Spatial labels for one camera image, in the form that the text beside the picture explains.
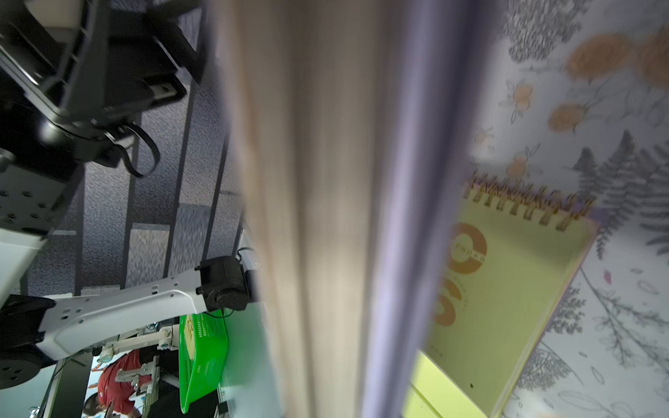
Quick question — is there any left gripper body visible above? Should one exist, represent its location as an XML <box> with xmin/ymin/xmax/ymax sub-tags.
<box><xmin>1</xmin><ymin>1</ymin><xmax>205</xmax><ymax>161</ymax></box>

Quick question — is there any green 2026 desk calendar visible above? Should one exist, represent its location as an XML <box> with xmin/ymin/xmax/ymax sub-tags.
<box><xmin>402</xmin><ymin>176</ymin><xmax>598</xmax><ymax>417</ymax></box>

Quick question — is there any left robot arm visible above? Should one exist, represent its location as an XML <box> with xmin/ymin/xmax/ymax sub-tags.
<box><xmin>1</xmin><ymin>1</ymin><xmax>256</xmax><ymax>388</ymax></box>

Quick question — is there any green plastic basket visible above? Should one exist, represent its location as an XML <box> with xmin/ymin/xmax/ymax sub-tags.
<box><xmin>179</xmin><ymin>310</ymin><xmax>229</xmax><ymax>415</ymax></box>

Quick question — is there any person in red shirt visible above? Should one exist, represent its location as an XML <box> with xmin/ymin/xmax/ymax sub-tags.
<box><xmin>82</xmin><ymin>350</ymin><xmax>142</xmax><ymax>417</ymax></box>

